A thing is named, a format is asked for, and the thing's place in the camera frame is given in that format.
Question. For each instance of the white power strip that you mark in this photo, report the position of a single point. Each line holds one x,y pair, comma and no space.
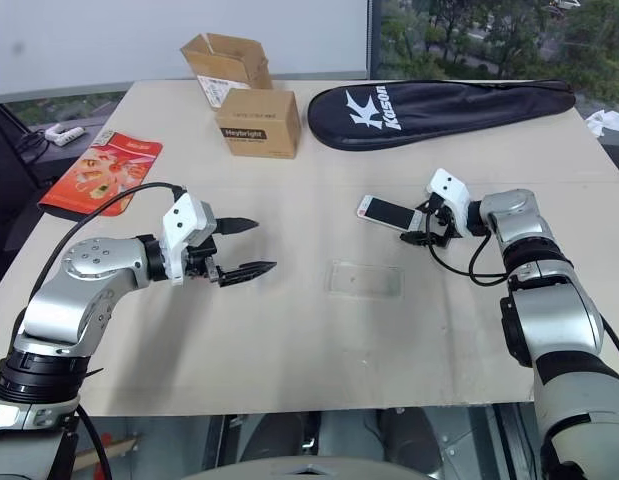
64,134

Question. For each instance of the dark rounded robot foot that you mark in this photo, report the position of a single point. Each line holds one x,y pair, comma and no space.
406,432

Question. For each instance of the silver robot torso top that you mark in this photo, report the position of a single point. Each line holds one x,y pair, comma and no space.
309,469

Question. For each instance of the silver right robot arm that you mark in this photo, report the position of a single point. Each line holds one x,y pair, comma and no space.
549,320

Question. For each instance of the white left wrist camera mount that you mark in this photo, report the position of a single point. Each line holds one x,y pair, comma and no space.
181,225

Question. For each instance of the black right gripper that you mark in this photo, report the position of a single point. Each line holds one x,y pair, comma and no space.
445,220

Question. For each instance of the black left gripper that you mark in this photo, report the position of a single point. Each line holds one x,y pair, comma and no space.
201,260

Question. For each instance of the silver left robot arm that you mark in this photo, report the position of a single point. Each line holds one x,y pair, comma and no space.
84,295

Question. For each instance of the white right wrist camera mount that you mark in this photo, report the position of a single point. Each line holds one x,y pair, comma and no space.
451,192

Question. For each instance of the red printed snack bag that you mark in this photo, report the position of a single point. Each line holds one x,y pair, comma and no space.
104,172

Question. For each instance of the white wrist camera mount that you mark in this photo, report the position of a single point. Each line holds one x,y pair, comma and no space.
451,192
181,225

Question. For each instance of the closed Heybright cardboard box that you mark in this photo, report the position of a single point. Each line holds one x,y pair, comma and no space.
259,122

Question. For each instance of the open brown cardboard box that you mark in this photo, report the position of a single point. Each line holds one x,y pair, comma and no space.
224,62

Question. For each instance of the clear plastic phone case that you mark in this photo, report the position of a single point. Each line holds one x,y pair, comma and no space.
365,281

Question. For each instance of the white smartphone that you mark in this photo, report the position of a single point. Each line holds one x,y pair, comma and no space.
389,211

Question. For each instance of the crumpled white paper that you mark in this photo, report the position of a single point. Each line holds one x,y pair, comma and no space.
606,122

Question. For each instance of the black Kason racket bag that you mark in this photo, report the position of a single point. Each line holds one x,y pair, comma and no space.
429,112

